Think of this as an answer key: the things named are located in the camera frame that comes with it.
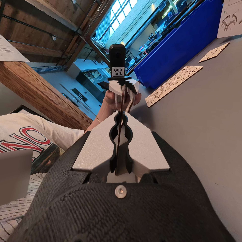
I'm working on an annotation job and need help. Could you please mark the person's left hand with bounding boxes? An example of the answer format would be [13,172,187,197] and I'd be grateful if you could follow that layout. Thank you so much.
[97,91,142,122]

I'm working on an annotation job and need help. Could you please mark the blue plastic bin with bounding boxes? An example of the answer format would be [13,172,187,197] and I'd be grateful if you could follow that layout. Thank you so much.
[133,0,223,89]

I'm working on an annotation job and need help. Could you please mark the black picture frame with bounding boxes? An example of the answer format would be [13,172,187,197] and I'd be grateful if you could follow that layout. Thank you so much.
[9,104,54,123]

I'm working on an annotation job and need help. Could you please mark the wooden puzzle sheet square cutout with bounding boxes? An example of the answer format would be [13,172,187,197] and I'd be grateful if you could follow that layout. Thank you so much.
[114,85,126,176]

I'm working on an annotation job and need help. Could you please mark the small serrated square wooden piece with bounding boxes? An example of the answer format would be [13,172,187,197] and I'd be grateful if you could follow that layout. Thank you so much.
[198,42,230,63]

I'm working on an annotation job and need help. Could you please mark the wooden puzzle sheet arch parts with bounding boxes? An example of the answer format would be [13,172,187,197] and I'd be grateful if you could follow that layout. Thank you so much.
[145,66,204,108]

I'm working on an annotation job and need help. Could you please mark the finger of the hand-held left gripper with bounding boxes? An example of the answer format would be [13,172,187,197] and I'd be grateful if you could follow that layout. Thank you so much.
[108,80,124,95]
[125,79,141,95]

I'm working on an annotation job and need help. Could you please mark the thick wooden beam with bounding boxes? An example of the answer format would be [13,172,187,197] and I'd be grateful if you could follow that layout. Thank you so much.
[0,61,94,131]

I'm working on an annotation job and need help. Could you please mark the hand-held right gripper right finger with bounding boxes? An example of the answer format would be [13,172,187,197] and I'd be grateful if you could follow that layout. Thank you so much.
[124,111,170,183]

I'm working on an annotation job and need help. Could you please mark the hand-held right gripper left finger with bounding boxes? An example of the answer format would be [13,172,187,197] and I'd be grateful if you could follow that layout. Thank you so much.
[72,111,120,183]

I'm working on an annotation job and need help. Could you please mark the white tower instruction sheet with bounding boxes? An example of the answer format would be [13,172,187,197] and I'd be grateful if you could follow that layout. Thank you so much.
[216,0,242,39]

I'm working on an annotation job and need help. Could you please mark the grey desk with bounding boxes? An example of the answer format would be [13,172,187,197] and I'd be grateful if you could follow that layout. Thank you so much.
[130,35,242,242]

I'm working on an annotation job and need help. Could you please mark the white printed paper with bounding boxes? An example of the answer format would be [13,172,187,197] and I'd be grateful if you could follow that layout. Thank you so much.
[0,34,30,62]

